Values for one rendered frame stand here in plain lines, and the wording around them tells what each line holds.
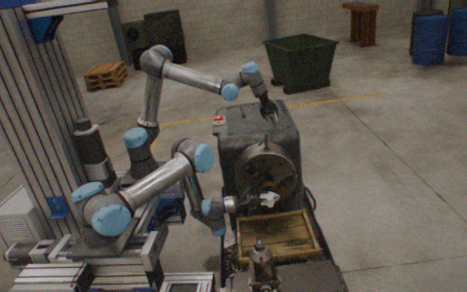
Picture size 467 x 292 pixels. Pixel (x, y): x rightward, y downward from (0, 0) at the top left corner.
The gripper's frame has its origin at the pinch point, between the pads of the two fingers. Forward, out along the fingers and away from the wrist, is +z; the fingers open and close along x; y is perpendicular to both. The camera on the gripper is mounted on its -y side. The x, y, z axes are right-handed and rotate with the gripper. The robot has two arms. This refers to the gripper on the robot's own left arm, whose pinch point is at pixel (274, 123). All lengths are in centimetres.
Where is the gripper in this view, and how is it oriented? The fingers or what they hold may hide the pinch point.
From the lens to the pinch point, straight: 179.2
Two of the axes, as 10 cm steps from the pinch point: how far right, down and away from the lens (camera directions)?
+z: 4.2, 8.1, 4.1
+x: 9.1, -3.9, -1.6
